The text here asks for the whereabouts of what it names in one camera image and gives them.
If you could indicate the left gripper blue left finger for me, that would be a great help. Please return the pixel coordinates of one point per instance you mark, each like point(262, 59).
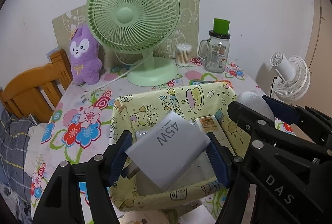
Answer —
point(118, 155)

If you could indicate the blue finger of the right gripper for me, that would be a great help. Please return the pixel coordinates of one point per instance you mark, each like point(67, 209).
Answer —
point(282, 111)

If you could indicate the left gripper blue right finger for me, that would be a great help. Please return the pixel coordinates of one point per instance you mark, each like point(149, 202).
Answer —
point(219, 159)

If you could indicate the white oval earbuds case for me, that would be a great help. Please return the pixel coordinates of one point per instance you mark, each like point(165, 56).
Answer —
point(256, 103)

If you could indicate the white long rectangular box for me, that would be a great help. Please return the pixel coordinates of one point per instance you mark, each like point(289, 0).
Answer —
point(210, 124)

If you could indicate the white 45W charger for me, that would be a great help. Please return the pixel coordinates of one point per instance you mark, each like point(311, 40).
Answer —
point(166, 155)

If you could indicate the clear plastic box white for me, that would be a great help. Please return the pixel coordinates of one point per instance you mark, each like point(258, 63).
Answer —
point(141, 134)

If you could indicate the white standing fan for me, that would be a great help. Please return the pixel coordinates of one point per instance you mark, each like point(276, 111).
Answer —
point(294, 74)

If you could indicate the floral tablecloth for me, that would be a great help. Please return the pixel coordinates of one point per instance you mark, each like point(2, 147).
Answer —
point(87, 118)

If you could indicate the yellow cartoon fabric box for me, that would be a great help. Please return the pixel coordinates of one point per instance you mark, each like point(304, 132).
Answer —
point(140, 193)

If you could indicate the glass jar green lid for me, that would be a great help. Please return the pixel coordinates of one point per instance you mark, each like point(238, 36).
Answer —
point(214, 50)

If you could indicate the purple plush toy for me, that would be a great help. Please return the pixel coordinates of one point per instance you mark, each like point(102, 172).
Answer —
point(84, 57)

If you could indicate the wooden chair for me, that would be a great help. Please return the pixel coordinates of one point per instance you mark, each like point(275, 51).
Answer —
point(35, 91)

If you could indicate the grey plaid bedding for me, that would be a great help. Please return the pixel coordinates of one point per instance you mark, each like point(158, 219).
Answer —
point(14, 143)

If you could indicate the cotton swab container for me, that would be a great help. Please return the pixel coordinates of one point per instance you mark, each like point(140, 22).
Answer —
point(183, 54)

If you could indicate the beige cartoon board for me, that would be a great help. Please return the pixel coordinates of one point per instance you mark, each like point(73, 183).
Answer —
point(186, 31)

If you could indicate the green desk fan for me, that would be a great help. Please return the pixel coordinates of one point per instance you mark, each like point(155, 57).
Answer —
point(136, 27)

